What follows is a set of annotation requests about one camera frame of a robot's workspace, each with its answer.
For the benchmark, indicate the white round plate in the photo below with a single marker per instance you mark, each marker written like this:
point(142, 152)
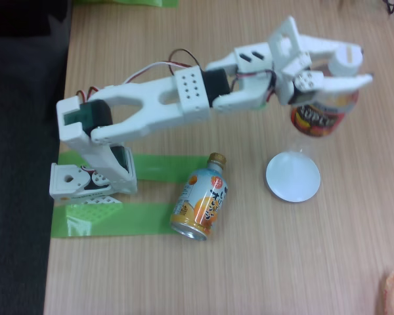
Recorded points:
point(292, 177)

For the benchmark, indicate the long green tape strip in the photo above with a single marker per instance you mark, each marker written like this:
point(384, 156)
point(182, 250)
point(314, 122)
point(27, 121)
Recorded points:
point(134, 220)

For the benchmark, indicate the short green tape strip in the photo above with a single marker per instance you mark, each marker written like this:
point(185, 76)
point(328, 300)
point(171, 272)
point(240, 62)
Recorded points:
point(164, 167)

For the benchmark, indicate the clear plastic bottle red label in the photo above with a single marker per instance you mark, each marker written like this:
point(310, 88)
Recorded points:
point(318, 121)

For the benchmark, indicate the orange juice bottle can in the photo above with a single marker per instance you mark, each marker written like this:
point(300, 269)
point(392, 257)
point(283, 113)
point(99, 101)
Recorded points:
point(200, 200)

